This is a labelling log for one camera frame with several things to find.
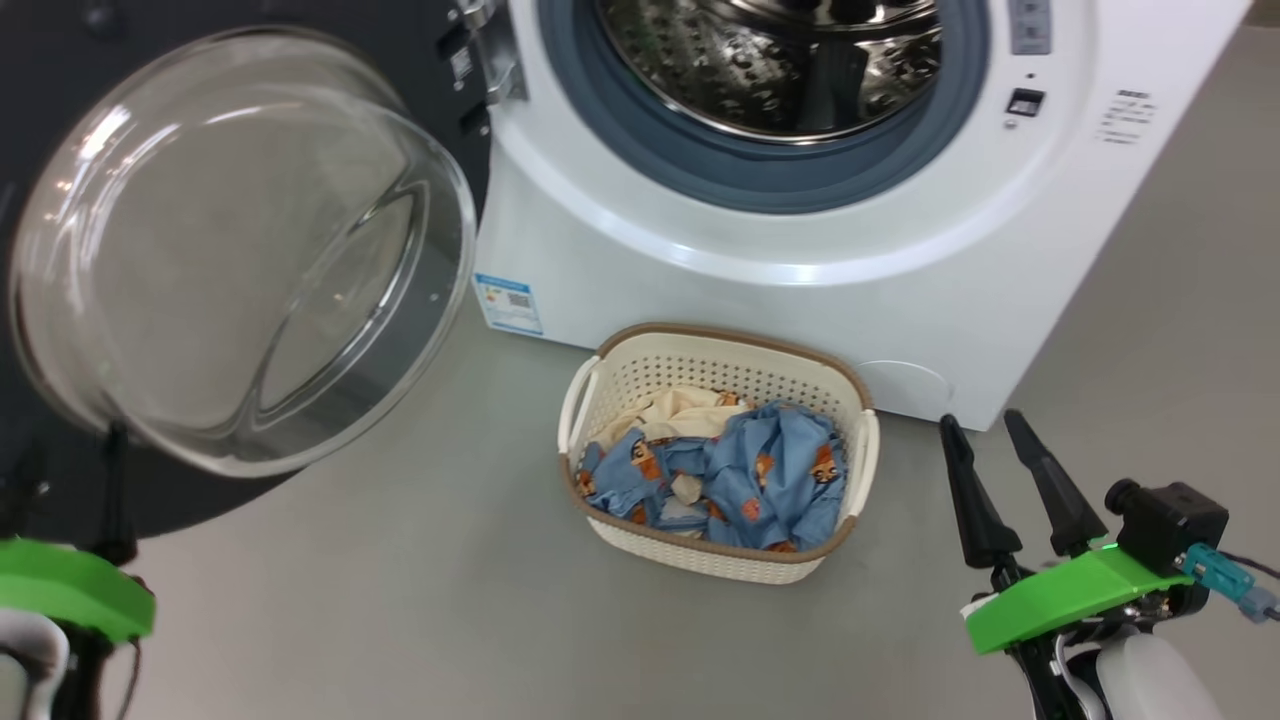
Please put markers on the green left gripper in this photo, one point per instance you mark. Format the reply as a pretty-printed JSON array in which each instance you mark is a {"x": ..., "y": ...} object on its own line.
[{"x": 70, "y": 590}]

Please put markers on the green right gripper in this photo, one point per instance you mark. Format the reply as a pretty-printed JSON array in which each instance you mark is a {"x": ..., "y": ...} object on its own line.
[{"x": 1070, "y": 600}]

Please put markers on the blue cartoon-print garment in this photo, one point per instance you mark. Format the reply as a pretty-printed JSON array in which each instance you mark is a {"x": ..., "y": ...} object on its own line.
[{"x": 770, "y": 470}]

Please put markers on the black round glass washer door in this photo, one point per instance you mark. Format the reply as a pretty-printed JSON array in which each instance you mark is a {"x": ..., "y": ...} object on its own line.
[{"x": 250, "y": 250}]

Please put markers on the cream garment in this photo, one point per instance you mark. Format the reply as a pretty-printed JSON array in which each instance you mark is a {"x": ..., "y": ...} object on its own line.
[{"x": 680, "y": 410}]

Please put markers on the white front-load washing machine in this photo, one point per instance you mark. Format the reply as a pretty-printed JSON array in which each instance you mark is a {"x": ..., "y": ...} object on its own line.
[{"x": 800, "y": 330}]

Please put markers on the black door latch socket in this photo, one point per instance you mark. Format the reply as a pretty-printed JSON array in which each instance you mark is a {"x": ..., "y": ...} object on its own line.
[{"x": 1025, "y": 102}]

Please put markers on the grey rubber door gasket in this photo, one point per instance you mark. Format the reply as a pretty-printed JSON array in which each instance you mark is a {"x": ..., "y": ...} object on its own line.
[{"x": 760, "y": 180}]

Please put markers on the washing machine drum opening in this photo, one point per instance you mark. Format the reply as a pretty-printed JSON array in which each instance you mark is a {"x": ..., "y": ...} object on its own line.
[{"x": 760, "y": 70}]

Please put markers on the round drain filter cover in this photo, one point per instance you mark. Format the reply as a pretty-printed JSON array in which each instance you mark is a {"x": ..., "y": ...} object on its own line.
[{"x": 905, "y": 385}]

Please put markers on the cream perforated laundry basket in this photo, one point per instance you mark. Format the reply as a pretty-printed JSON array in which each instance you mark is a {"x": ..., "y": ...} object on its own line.
[{"x": 720, "y": 560}]

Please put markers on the printed text label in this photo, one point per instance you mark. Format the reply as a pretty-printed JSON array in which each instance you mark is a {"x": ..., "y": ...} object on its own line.
[{"x": 1127, "y": 115}]

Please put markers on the blue energy label sticker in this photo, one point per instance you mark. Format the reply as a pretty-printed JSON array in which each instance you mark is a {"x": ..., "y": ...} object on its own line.
[{"x": 508, "y": 303}]

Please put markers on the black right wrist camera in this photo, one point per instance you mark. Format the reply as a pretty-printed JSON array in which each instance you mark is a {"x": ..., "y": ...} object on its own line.
[{"x": 1175, "y": 525}]

